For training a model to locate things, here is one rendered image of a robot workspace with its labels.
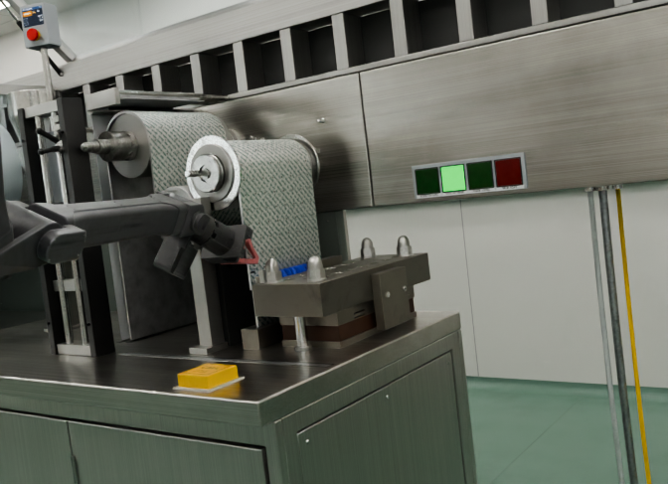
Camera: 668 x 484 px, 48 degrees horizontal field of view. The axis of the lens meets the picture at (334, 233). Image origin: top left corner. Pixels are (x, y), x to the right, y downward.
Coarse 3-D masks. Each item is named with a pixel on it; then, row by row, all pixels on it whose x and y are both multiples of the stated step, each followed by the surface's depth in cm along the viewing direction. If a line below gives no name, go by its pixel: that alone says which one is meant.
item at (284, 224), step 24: (288, 192) 158; (312, 192) 164; (264, 216) 151; (288, 216) 157; (312, 216) 164; (264, 240) 151; (288, 240) 157; (312, 240) 163; (264, 264) 150; (288, 264) 156
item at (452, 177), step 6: (444, 168) 155; (450, 168) 154; (456, 168) 153; (462, 168) 152; (444, 174) 155; (450, 174) 154; (456, 174) 153; (462, 174) 153; (444, 180) 155; (450, 180) 154; (456, 180) 154; (462, 180) 153; (444, 186) 155; (450, 186) 154; (456, 186) 154; (462, 186) 153
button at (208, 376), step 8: (200, 368) 124; (208, 368) 123; (216, 368) 123; (224, 368) 122; (232, 368) 122; (184, 376) 121; (192, 376) 120; (200, 376) 119; (208, 376) 118; (216, 376) 119; (224, 376) 121; (232, 376) 122; (184, 384) 121; (192, 384) 120; (200, 384) 119; (208, 384) 118; (216, 384) 119
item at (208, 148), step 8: (208, 144) 148; (200, 152) 149; (208, 152) 148; (216, 152) 147; (224, 152) 145; (192, 160) 151; (224, 160) 146; (192, 168) 151; (232, 168) 145; (232, 176) 145; (224, 184) 146; (232, 184) 146; (200, 192) 150; (216, 192) 148; (224, 192) 147; (216, 200) 148
